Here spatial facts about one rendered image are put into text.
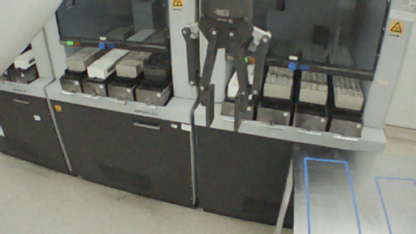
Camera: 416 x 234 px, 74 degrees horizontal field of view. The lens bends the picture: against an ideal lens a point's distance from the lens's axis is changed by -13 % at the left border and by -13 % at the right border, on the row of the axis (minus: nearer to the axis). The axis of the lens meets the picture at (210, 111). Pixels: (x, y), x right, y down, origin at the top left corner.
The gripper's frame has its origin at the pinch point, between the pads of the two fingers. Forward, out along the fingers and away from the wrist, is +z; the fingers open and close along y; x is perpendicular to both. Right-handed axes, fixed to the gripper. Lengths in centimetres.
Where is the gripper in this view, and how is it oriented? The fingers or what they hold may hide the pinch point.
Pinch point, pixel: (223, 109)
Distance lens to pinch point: 53.5
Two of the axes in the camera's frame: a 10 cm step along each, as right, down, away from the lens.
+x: 2.8, -5.2, 8.0
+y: 9.6, 1.5, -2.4
